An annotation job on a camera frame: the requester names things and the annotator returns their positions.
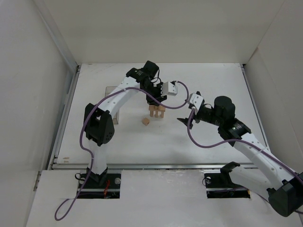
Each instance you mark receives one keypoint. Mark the small wood cube block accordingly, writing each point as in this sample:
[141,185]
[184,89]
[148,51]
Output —
[145,121]

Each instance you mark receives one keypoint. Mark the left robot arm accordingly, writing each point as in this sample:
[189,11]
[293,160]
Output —
[100,127]

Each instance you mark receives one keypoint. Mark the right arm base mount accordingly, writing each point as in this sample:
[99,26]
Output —
[218,187]

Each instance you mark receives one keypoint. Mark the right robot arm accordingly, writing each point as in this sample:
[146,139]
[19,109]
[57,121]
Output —
[280,185]

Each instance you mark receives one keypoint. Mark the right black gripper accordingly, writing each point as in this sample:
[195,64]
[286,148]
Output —
[192,116]

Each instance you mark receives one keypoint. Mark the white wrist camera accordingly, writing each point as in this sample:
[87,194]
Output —
[169,89]
[195,101]

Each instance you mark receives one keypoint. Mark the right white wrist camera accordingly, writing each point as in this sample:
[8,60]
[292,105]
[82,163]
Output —
[195,101]

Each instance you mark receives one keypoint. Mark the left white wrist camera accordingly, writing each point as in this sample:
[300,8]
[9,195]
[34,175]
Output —
[169,89]

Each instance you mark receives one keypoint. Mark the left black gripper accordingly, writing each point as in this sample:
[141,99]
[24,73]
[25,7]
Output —
[157,97]

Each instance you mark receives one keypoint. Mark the long wood block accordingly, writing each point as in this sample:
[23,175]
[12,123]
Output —
[157,108]

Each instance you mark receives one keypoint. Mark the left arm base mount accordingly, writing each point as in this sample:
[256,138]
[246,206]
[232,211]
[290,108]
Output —
[108,188]

